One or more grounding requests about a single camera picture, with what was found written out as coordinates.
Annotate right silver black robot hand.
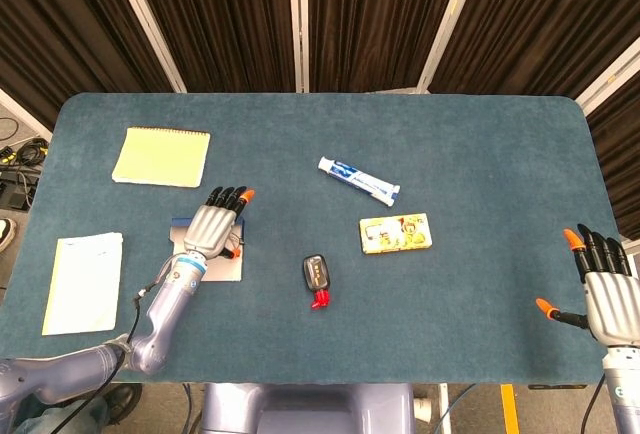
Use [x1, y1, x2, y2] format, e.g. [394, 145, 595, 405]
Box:
[535, 223, 640, 346]

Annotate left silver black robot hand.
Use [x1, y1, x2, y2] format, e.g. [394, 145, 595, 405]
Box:
[182, 185, 256, 261]

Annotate blue and white box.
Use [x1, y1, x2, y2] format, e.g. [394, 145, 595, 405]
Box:
[169, 216, 247, 283]

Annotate lilac robot base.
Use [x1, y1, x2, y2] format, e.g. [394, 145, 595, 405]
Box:
[199, 382, 416, 434]

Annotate yellow spiral notepad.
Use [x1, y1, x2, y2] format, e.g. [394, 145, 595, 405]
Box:
[111, 126, 212, 189]

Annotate black and red car key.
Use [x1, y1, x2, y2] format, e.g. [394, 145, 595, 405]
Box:
[301, 253, 333, 312]

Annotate white paper pad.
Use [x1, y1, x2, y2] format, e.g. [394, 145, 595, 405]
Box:
[41, 232, 124, 337]

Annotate dark brown curtain panel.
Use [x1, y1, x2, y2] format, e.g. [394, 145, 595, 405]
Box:
[584, 84, 640, 241]
[307, 0, 470, 94]
[124, 0, 297, 94]
[0, 0, 174, 130]
[429, 0, 640, 100]

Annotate yellow floor tape strip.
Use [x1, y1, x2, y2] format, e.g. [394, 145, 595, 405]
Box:
[499, 383, 519, 434]

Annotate white blue toothpaste tube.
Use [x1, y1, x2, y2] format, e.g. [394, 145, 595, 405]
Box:
[317, 155, 402, 208]

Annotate yellow snack box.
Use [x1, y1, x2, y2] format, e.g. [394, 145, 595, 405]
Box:
[358, 212, 433, 256]

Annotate black leather shoe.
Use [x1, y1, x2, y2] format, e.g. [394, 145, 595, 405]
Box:
[97, 383, 144, 425]

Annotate white table leg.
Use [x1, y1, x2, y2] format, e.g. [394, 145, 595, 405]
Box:
[437, 382, 454, 434]

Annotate black foot pedal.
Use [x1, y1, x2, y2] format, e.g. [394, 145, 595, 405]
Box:
[0, 168, 41, 213]

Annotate white sneaker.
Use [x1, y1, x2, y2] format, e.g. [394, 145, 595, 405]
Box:
[0, 217, 19, 254]

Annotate white power strip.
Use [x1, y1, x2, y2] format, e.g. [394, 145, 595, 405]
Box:
[414, 392, 433, 424]

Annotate blue table mat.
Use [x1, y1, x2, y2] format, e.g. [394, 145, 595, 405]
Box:
[0, 92, 626, 386]

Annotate blue jeans leg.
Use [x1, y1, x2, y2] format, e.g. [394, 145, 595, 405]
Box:
[14, 393, 110, 434]

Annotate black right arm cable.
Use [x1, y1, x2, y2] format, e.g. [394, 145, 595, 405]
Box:
[579, 378, 607, 434]

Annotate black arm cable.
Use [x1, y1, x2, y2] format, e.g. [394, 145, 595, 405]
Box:
[579, 378, 607, 434]
[9, 259, 177, 434]

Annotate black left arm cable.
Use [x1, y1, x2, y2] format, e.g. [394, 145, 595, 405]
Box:
[9, 259, 177, 434]

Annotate black yellow floor cables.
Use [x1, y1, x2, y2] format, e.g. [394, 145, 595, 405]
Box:
[0, 137, 50, 170]

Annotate white partition frame post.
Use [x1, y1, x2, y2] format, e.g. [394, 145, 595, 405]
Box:
[106, 0, 187, 94]
[0, 86, 54, 136]
[286, 0, 311, 94]
[574, 47, 640, 116]
[416, 0, 485, 95]

